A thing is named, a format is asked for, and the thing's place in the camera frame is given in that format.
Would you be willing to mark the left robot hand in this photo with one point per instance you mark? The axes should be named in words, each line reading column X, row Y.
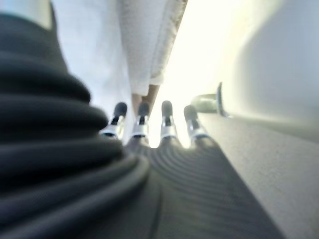
column 87, row 186

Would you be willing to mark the white duvet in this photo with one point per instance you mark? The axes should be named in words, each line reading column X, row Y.
column 94, row 49

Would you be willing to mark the white bed sheet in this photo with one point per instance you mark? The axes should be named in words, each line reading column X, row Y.
column 149, row 37

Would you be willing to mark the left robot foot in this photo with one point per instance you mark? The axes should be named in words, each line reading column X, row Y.
column 204, row 102

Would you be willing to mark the left robot leg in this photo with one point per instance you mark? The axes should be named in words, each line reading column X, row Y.
column 274, row 62

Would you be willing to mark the brown bed frame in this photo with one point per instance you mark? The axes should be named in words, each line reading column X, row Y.
column 149, row 94

